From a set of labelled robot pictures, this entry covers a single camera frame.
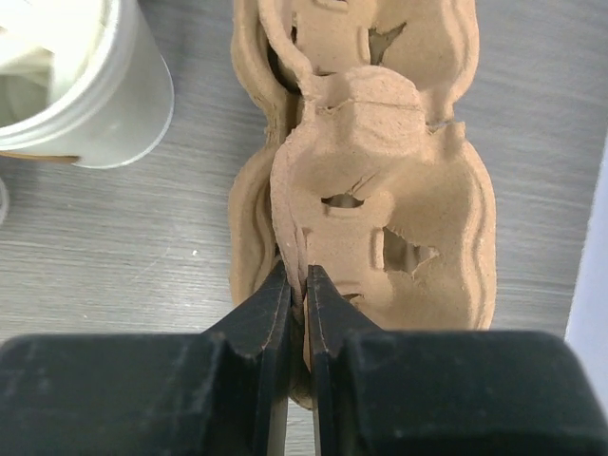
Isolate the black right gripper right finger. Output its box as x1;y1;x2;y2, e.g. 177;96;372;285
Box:
307;266;607;455

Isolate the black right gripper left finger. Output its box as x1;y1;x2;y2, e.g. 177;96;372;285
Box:
1;264;291;455

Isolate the brown cardboard cup carrier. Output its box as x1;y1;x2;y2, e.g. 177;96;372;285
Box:
271;66;497;330
229;1;480;303

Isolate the white straw holder tin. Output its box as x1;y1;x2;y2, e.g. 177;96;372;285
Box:
1;1;174;169

